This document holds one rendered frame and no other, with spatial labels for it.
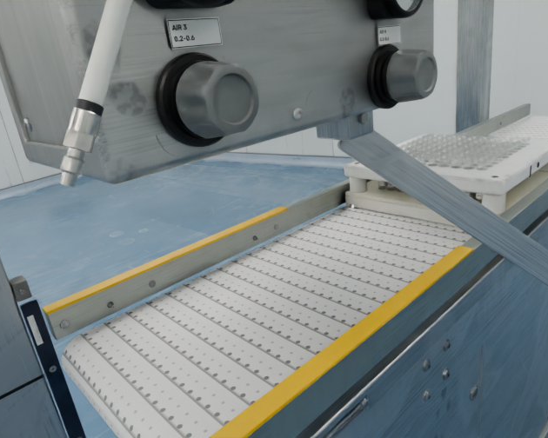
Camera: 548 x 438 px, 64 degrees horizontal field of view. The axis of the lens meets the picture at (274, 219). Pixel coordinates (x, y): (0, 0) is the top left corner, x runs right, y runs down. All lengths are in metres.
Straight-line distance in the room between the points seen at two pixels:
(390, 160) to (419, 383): 0.24
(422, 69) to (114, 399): 0.34
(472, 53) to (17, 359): 1.08
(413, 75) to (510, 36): 3.49
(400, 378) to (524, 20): 3.41
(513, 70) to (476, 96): 2.54
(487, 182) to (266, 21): 0.45
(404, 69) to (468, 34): 0.96
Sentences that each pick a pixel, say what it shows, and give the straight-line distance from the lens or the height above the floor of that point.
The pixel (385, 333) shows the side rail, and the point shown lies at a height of 0.86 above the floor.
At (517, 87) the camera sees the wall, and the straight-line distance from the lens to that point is 3.73.
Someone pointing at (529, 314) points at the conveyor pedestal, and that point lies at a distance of 0.96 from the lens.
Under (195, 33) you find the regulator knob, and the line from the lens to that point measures 0.17.
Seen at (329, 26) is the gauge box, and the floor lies 1.09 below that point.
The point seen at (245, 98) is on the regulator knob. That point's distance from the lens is 0.16.
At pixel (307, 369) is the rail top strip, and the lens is 0.32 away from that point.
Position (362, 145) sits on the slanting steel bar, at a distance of 0.32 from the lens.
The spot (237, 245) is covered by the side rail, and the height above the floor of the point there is 0.85.
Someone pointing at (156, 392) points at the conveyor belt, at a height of 0.83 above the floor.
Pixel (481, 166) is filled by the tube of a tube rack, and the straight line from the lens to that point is 0.64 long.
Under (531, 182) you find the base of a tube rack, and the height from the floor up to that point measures 0.86.
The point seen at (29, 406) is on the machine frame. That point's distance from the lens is 0.55.
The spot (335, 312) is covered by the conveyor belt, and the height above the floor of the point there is 0.83.
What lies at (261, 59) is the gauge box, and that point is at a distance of 0.19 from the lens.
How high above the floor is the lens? 1.08
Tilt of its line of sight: 20 degrees down
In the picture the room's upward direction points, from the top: 8 degrees counter-clockwise
